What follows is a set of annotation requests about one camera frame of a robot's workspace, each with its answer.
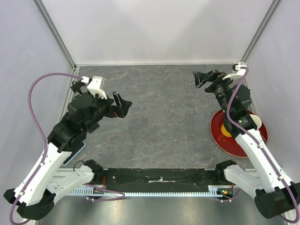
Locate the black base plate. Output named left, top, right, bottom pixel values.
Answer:
left=91, top=168, right=232, bottom=186

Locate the red round tray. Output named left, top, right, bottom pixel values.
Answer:
left=210, top=110, right=269, bottom=158

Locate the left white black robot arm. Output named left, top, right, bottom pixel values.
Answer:
left=4, top=92, right=132, bottom=220

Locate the light blue cable duct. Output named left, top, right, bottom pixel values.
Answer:
left=67, top=185, right=231, bottom=197

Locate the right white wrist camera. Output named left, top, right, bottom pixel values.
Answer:
left=223, top=61, right=248, bottom=80

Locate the white blue mug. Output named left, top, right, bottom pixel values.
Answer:
left=250, top=114, right=263, bottom=130

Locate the yellow cup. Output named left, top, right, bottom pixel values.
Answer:
left=221, top=124, right=232, bottom=137

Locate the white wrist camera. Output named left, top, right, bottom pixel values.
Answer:
left=223, top=61, right=248, bottom=80
left=81, top=76, right=107, bottom=99

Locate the aluminium frame post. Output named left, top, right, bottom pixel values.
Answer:
left=241, top=0, right=282, bottom=62
left=33, top=0, right=77, bottom=70

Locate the right aluminium frame post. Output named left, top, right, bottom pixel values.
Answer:
left=241, top=0, right=282, bottom=62

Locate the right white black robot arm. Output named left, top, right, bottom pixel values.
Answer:
left=193, top=66, right=300, bottom=224

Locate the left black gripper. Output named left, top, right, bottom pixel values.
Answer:
left=83, top=91, right=133, bottom=132

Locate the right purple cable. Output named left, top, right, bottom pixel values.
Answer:
left=226, top=67, right=296, bottom=222

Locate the left aluminium frame post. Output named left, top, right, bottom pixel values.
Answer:
left=33, top=0, right=77, bottom=70

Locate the light blue phone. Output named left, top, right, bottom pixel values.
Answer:
left=62, top=141, right=86, bottom=166

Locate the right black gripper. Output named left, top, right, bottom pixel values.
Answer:
left=193, top=69, right=238, bottom=115

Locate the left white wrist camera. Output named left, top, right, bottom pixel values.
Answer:
left=81, top=76, right=107, bottom=99

